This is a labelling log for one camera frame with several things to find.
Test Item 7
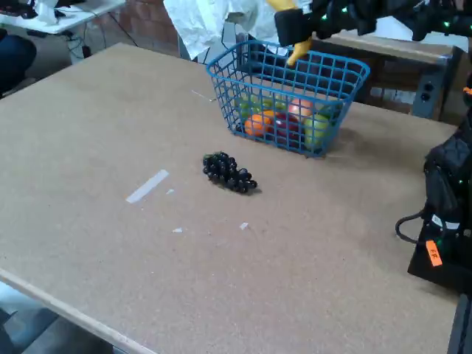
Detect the round green toy fruit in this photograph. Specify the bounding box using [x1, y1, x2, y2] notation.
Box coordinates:
[262, 96, 288, 112]
[237, 94, 263, 119]

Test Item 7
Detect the person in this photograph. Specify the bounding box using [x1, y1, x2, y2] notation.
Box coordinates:
[0, 29, 38, 97]

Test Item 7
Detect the blue wire basket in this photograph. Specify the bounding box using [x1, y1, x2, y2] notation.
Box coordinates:
[205, 39, 372, 159]

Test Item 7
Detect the orange toy fruit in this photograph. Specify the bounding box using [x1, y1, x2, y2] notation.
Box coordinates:
[243, 112, 276, 139]

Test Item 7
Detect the yellow toy banana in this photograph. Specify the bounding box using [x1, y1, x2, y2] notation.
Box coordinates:
[265, 0, 314, 67]

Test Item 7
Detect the orange label tag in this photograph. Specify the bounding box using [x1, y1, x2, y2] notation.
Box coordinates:
[426, 239, 443, 268]

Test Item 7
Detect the white crumpled cloth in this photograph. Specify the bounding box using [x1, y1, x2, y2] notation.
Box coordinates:
[164, 0, 281, 60]

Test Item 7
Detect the yellow green toy pear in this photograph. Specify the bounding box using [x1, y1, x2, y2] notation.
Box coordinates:
[304, 113, 331, 152]

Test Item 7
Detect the white crumpled paper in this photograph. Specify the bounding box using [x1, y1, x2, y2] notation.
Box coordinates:
[35, 0, 60, 26]

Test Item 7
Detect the black metal frame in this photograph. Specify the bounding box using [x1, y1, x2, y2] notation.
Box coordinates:
[447, 293, 472, 354]

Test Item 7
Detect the black base cable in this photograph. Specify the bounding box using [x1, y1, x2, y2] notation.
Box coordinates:
[395, 209, 428, 244]

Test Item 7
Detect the thin white tape strip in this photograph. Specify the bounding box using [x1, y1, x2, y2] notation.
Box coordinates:
[190, 89, 218, 103]

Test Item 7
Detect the pink red toy apple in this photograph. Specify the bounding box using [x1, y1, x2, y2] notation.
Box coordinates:
[287, 98, 314, 119]

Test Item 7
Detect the white folding table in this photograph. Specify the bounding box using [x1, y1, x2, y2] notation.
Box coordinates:
[0, 0, 126, 36]

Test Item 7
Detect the wooden bench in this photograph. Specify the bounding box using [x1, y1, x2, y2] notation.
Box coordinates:
[302, 29, 462, 119]

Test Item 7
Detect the black toy grapes bunch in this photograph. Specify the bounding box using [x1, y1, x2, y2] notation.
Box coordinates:
[201, 150, 259, 195]

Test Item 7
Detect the red toy pomegranate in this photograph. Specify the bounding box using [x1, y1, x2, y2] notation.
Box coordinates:
[274, 112, 300, 145]

